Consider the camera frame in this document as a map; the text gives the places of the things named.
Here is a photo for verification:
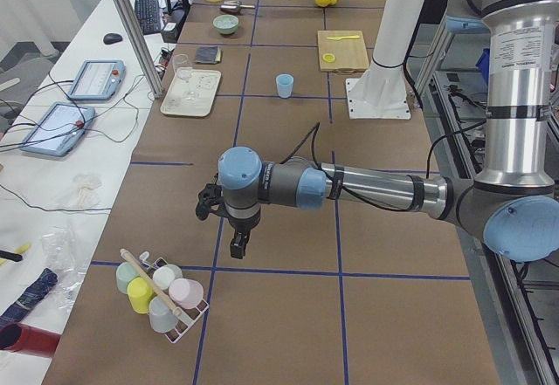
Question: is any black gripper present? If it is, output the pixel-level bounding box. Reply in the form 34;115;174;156
195;178;261;258

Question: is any yellow lemon half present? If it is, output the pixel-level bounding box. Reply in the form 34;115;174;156
322;53;335;63

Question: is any pink cup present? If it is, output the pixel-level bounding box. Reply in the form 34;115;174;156
169;278;204;309

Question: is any white cup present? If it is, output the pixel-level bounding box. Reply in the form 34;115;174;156
152;264;183;292

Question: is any white cup rack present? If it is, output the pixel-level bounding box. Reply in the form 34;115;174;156
120;249;209;343

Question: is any grey cup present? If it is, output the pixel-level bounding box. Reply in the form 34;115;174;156
148;296;178;333

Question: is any yellow cup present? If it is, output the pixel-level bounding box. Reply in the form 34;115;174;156
126;277;155;314

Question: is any mint green cup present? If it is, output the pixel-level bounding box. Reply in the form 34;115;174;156
115;262;139;294

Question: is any light blue paper cup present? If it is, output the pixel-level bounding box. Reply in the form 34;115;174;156
275;73;294;99

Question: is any white bear tray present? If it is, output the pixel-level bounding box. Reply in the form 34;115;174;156
160;67;221;118

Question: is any clear wine glass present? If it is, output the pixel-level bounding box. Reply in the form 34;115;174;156
172;53;197;100

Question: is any grey folded cloth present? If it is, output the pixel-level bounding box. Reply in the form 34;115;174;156
195;46;222;65

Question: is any lower blue teach pendant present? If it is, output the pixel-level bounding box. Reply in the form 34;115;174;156
19;102;96;157

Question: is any blue teach pendant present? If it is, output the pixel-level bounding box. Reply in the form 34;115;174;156
19;102;96;157
67;59;126;102

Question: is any upper blue teach pendant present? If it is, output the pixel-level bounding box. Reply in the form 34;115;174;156
67;59;126;102

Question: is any bamboo cutting board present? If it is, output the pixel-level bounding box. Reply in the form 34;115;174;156
317;30;369;72

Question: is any green bowl of ice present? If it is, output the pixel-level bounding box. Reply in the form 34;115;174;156
212;14;239;36

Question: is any yellow plastic knife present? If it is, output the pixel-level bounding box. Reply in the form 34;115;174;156
326;34;361;41

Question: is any metal ice scoop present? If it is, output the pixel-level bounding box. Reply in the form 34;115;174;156
219;0;256;15

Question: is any red cylinder bottle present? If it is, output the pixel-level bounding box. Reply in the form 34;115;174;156
1;323;60;358

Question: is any black computer mouse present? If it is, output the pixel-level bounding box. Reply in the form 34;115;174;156
103;33;123;45

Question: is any black keyboard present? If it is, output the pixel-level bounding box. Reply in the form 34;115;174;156
134;0;162;35

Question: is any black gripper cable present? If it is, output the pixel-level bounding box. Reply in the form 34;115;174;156
279;121;420;211

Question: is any white camera mast pillar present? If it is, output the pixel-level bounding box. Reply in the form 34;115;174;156
346;0;424;120

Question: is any aluminium frame post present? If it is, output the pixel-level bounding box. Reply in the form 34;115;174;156
113;0;163;99

